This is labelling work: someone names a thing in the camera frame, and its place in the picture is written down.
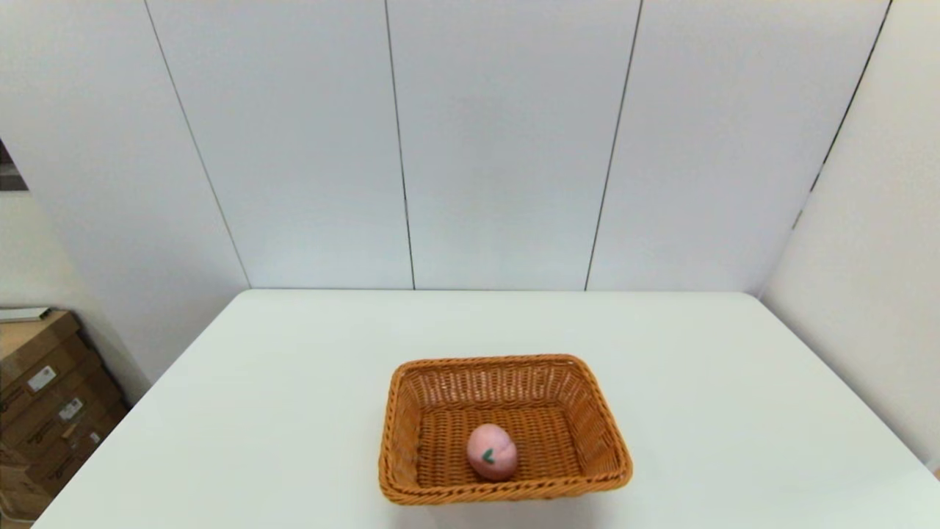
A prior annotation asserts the orange woven wicker basket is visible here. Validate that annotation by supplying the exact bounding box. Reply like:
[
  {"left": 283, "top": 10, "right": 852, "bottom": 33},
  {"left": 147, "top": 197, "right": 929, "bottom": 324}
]
[{"left": 377, "top": 354, "right": 635, "bottom": 507}]

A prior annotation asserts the pink toy peach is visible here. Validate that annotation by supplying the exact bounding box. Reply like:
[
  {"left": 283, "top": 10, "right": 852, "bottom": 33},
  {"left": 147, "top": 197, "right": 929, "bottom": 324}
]
[{"left": 467, "top": 423, "right": 518, "bottom": 482}]

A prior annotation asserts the flat white board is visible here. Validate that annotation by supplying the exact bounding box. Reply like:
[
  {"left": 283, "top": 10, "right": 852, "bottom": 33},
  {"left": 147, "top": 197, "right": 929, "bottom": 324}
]
[{"left": 0, "top": 306, "right": 53, "bottom": 325}]

